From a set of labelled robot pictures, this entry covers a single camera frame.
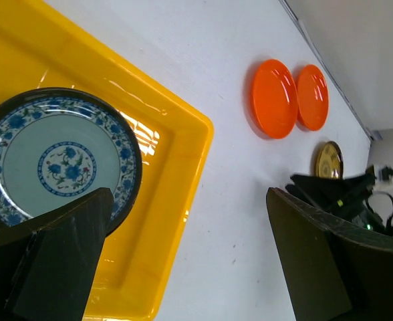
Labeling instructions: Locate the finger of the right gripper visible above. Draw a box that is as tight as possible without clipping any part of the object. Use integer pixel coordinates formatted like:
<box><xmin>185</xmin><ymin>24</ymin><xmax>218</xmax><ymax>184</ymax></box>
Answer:
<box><xmin>289</xmin><ymin>173</ymin><xmax>375</xmax><ymax>211</ymax></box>

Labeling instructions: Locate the orange plate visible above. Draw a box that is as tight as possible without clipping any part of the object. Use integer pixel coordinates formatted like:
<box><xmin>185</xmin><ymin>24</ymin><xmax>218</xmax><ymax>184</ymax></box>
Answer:
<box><xmin>251</xmin><ymin>59</ymin><xmax>298</xmax><ymax>139</ymax></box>
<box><xmin>297</xmin><ymin>64</ymin><xmax>330</xmax><ymax>131</ymax></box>

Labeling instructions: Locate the yellow patterned plate rear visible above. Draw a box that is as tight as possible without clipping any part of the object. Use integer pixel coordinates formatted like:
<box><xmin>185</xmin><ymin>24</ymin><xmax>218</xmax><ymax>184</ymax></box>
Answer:
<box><xmin>314</xmin><ymin>140</ymin><xmax>344</xmax><ymax>179</ymax></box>

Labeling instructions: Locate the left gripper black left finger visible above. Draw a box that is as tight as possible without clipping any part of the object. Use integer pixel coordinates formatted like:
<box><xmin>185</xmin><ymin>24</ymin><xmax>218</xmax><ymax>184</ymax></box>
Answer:
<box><xmin>0</xmin><ymin>188</ymin><xmax>113</xmax><ymax>320</ymax></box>

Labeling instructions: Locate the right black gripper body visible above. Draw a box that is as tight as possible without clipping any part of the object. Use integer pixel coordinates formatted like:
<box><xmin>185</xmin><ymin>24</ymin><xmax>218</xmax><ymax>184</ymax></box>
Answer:
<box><xmin>286</xmin><ymin>187</ymin><xmax>393</xmax><ymax>237</ymax></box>

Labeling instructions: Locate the yellow plastic bin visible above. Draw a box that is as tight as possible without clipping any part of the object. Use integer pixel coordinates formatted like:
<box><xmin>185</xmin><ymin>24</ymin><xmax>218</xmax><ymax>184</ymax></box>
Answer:
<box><xmin>0</xmin><ymin>1</ymin><xmax>214</xmax><ymax>320</ymax></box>

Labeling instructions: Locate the blue patterned plate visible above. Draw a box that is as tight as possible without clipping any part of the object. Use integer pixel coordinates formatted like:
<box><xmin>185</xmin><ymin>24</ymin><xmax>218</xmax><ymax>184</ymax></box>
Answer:
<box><xmin>0</xmin><ymin>88</ymin><xmax>142</xmax><ymax>231</ymax></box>

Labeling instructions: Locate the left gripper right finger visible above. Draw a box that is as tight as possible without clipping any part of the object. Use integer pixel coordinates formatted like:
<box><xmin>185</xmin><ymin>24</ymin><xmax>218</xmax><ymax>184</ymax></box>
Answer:
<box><xmin>266</xmin><ymin>188</ymin><xmax>393</xmax><ymax>320</ymax></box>

